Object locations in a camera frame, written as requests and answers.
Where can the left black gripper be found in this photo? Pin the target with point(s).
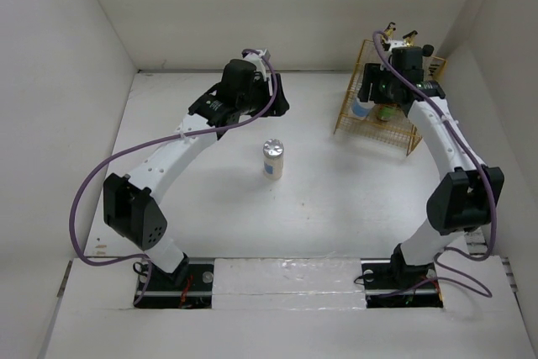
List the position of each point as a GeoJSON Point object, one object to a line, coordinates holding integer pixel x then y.
{"type": "Point", "coordinates": [279, 105]}

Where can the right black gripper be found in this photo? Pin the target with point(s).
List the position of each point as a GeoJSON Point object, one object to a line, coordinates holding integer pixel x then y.
{"type": "Point", "coordinates": [373, 72]}

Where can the silver lid jar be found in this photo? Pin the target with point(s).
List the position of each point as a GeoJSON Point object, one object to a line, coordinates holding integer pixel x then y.
{"type": "Point", "coordinates": [273, 154]}
{"type": "Point", "coordinates": [361, 109]}

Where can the chili sauce bottle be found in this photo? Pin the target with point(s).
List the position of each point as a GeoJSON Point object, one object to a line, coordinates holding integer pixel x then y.
{"type": "Point", "coordinates": [386, 112]}

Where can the clear gold spout bottle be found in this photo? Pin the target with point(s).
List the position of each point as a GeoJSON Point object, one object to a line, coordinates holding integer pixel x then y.
{"type": "Point", "coordinates": [388, 32]}

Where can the square bottle dark residue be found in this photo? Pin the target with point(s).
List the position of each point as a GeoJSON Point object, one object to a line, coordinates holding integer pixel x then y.
{"type": "Point", "coordinates": [409, 38]}

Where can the dark soy sauce bottle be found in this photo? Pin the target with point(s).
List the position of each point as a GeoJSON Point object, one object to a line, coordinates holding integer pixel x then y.
{"type": "Point", "coordinates": [427, 50]}

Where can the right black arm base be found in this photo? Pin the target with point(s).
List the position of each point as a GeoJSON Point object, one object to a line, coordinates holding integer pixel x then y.
{"type": "Point", "coordinates": [385, 290]}

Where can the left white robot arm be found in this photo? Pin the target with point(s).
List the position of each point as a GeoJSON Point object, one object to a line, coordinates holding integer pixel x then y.
{"type": "Point", "coordinates": [131, 203]}

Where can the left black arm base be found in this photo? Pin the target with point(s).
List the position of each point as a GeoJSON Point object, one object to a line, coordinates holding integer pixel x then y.
{"type": "Point", "coordinates": [158, 292]}

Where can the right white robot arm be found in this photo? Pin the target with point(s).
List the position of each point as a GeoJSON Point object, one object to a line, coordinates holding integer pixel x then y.
{"type": "Point", "coordinates": [468, 190]}

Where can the yellow wire rack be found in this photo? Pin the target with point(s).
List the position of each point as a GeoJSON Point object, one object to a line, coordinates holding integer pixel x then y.
{"type": "Point", "coordinates": [400, 131]}

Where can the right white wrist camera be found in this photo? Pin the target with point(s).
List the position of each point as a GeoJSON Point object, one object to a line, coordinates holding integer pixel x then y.
{"type": "Point", "coordinates": [388, 45]}

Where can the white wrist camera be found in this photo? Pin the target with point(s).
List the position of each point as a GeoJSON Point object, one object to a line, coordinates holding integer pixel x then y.
{"type": "Point", "coordinates": [258, 58]}
{"type": "Point", "coordinates": [388, 45]}

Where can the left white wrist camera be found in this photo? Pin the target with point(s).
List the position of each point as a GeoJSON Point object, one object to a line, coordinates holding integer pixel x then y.
{"type": "Point", "coordinates": [258, 58]}

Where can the metal mounting rail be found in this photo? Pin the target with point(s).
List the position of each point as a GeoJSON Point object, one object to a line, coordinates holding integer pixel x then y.
{"type": "Point", "coordinates": [284, 276]}

